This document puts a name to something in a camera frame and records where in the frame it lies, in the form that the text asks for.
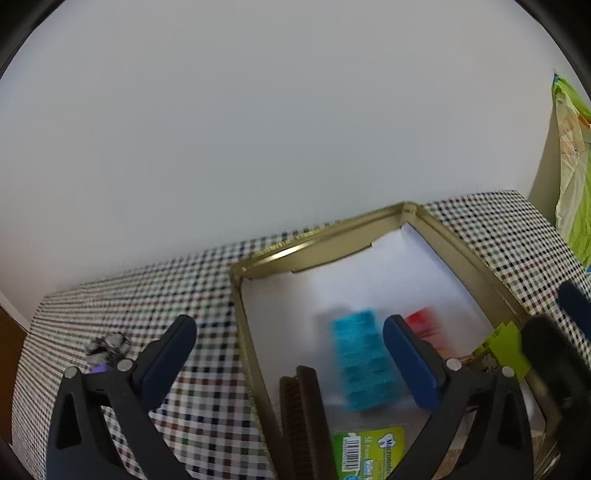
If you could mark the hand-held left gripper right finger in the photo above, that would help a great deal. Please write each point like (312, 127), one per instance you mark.
(411, 364)

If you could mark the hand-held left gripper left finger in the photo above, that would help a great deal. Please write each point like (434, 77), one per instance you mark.
(166, 364)

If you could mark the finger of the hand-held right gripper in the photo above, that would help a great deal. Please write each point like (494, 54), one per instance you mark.
(549, 355)
(575, 304)

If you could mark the red toy block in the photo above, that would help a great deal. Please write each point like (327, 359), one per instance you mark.
(422, 323)

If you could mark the lime green toy block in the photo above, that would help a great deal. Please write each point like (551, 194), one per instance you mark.
(505, 344)

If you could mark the blue toy brick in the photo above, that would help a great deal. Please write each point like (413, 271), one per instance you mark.
(360, 360)

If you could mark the brown comb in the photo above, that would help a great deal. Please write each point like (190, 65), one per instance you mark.
(304, 415)

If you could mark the gold metal tin box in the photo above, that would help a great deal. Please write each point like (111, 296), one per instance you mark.
(318, 258)

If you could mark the purple and grey small toy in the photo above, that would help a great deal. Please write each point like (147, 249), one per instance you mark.
(108, 346)

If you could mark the checkered tablecloth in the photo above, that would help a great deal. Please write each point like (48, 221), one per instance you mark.
(138, 295)

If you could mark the green packet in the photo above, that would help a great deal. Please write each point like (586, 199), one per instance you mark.
(369, 450)

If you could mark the green printed cloth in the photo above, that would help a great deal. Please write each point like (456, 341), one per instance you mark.
(577, 207)

